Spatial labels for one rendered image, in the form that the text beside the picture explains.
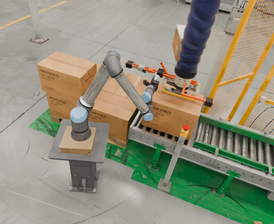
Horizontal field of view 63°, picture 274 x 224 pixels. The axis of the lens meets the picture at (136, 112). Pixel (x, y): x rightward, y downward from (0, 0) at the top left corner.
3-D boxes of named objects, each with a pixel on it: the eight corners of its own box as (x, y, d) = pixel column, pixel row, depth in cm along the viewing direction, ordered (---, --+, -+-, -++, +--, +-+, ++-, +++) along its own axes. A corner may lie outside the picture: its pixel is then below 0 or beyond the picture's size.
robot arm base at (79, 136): (87, 142, 206) (86, 135, 200) (67, 139, 208) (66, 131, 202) (94, 129, 221) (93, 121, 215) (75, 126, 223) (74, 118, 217)
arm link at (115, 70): (112, 59, 164) (156, 119, 200) (113, 52, 174) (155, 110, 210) (100, 66, 168) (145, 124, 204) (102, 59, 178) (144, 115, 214)
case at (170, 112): (194, 119, 289) (204, 95, 262) (189, 141, 260) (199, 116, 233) (150, 105, 300) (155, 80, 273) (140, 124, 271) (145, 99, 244)
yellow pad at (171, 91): (194, 96, 238) (196, 92, 234) (193, 101, 230) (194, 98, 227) (164, 87, 244) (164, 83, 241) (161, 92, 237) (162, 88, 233)
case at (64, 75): (96, 88, 316) (96, 62, 289) (81, 104, 287) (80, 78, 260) (59, 76, 327) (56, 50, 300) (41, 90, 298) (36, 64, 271)
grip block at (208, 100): (212, 102, 215) (214, 98, 212) (211, 108, 209) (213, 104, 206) (204, 100, 217) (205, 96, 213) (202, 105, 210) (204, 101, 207)
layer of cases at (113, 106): (149, 100, 373) (152, 80, 346) (125, 142, 301) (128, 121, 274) (85, 79, 396) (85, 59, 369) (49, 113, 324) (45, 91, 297)
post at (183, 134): (168, 183, 278) (189, 128, 211) (166, 188, 273) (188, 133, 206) (162, 182, 279) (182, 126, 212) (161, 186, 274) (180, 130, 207)
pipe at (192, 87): (197, 85, 248) (199, 81, 244) (194, 98, 229) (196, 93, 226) (168, 76, 254) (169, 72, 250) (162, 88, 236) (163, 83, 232)
